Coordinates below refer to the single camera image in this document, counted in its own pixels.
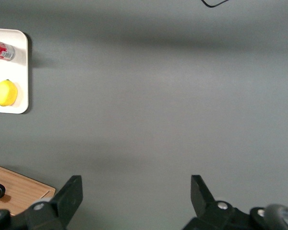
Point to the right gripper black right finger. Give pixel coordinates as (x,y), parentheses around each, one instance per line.
(200,198)

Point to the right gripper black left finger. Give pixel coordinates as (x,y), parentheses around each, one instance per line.
(69,198)

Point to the beige plastic tray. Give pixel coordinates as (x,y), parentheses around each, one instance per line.
(21,72)

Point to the wooden drawer cabinet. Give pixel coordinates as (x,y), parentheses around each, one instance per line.
(26,189)

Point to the yellow lemon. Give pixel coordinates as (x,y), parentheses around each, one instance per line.
(5,93)

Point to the red soda can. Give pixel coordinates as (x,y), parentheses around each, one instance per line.
(1,50)

